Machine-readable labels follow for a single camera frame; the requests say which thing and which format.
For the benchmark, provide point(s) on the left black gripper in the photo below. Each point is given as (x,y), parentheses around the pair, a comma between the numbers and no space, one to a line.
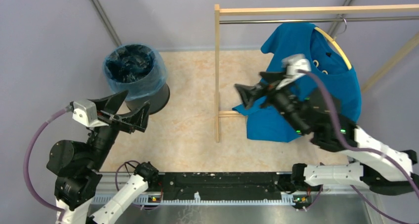
(138,119)

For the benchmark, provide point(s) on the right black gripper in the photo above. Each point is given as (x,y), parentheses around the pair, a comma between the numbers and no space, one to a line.
(248,93)

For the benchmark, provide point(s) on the black cylindrical trash bin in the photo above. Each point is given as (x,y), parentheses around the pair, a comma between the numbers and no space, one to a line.
(147,98)

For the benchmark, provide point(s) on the blue plastic trash bag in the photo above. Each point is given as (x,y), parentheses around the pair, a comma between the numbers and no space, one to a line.
(134,68)

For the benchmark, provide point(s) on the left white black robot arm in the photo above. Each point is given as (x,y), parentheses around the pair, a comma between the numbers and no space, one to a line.
(77,164)

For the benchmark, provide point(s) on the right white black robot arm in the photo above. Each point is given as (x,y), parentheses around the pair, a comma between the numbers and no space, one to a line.
(375,166)

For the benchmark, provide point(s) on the yellow clothes hanger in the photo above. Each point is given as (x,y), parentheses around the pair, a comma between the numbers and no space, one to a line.
(336,46)

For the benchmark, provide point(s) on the wooden clothes rack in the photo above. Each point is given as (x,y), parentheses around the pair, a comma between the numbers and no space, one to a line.
(371,81)

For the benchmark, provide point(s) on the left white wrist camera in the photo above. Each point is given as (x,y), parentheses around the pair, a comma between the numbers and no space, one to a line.
(85,113)

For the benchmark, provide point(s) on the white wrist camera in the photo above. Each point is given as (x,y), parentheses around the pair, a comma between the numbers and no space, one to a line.
(293,65)
(85,113)

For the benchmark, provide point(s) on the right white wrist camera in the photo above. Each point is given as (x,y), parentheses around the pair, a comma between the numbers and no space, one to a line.
(293,65)

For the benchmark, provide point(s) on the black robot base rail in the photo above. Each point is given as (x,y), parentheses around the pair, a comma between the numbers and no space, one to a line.
(224,189)

